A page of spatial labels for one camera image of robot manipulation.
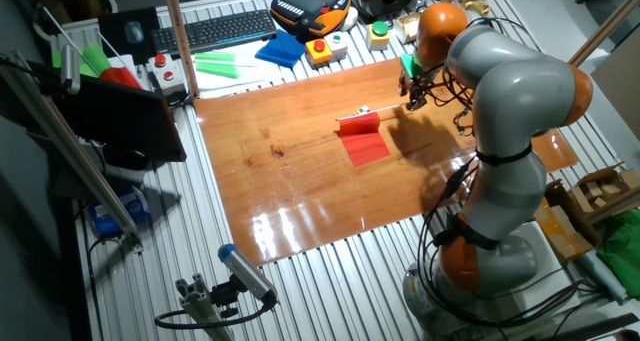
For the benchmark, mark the open cardboard box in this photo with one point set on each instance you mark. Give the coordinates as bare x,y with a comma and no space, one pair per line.
600,175

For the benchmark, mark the yellow box green button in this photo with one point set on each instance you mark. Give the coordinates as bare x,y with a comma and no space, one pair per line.
378,36

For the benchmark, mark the black metal bar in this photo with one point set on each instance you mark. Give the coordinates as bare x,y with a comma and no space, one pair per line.
590,328

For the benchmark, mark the white multicolour puzzle cube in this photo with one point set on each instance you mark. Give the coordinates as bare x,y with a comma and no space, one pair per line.
363,110

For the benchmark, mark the white box green button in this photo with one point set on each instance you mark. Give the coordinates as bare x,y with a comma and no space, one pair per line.
337,46

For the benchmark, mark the blue packet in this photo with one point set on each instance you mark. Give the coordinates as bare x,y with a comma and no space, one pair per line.
107,221

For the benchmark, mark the blue flag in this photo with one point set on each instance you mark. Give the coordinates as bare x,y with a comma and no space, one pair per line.
280,51

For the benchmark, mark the black orange teach pendant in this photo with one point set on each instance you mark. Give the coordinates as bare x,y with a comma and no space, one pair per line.
310,1

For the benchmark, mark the green paper flag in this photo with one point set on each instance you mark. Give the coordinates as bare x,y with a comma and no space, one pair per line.
217,70
215,57

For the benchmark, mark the green red folded flag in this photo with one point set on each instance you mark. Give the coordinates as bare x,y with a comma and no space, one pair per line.
120,76

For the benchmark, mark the black keyboard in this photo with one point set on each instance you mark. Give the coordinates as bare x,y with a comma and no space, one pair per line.
215,31

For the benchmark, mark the grey computer mouse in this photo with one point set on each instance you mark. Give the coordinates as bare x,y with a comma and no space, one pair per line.
134,32

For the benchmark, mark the gold foil packet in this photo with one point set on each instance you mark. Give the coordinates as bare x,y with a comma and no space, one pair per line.
475,3

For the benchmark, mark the cream cardboard box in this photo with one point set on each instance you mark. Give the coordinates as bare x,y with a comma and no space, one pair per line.
410,27

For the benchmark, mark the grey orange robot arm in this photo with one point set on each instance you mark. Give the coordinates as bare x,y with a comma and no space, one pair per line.
520,91

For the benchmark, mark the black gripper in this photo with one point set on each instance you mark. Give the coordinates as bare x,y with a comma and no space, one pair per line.
414,83

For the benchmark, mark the wooden post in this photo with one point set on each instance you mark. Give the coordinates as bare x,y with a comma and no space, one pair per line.
605,28
177,31

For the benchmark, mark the black monitor panel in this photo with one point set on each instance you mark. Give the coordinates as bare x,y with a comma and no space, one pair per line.
125,121

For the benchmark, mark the white plastic tube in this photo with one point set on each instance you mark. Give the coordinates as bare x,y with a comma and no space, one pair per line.
602,276

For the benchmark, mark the grey box two red buttons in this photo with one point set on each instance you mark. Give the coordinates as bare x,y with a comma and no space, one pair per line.
167,78

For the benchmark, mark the green cloth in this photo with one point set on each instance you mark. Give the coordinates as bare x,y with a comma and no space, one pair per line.
622,251

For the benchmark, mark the black mouse pad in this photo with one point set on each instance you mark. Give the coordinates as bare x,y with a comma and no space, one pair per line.
110,36

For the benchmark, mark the green flange adapter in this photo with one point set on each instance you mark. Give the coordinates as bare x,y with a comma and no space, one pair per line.
410,66

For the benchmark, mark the yellow taped cardboard box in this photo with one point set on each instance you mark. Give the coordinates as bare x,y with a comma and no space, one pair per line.
560,236

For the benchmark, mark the orange box red button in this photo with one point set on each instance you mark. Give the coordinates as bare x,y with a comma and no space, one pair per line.
318,53

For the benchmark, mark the white paper sheet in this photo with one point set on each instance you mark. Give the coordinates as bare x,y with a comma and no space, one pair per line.
260,78

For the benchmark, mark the long aluminium bar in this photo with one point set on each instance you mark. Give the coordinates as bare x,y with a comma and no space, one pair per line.
75,151

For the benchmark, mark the glossy wooden board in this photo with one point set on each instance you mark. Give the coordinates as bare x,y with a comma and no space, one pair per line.
280,201

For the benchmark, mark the red paper flag white stick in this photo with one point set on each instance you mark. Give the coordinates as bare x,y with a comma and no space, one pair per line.
365,148

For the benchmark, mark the light green flag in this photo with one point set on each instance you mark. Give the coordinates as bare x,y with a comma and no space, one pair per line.
87,68

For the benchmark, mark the silver camera blue end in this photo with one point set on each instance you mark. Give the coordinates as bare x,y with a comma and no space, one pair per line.
245,273

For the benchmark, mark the small wooden block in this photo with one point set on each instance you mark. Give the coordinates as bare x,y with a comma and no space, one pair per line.
599,202
594,189
611,189

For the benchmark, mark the aluminium profile stub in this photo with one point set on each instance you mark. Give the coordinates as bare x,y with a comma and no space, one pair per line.
200,306

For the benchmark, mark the white oval object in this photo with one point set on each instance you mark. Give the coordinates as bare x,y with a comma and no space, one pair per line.
351,18

